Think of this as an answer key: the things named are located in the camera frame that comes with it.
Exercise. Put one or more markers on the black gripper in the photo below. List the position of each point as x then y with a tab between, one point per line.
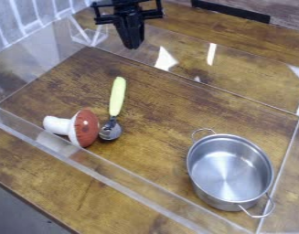
127	8

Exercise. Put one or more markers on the green handled metal spoon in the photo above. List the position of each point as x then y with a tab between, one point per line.
111	130

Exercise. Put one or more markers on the red plush mushroom toy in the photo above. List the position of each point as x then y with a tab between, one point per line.
80	128

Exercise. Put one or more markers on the black bar at back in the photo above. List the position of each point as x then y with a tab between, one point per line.
231	11

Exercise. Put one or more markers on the silver metal pot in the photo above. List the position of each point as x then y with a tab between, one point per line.
231	173

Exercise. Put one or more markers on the clear acrylic enclosure wall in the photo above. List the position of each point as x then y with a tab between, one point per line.
209	71

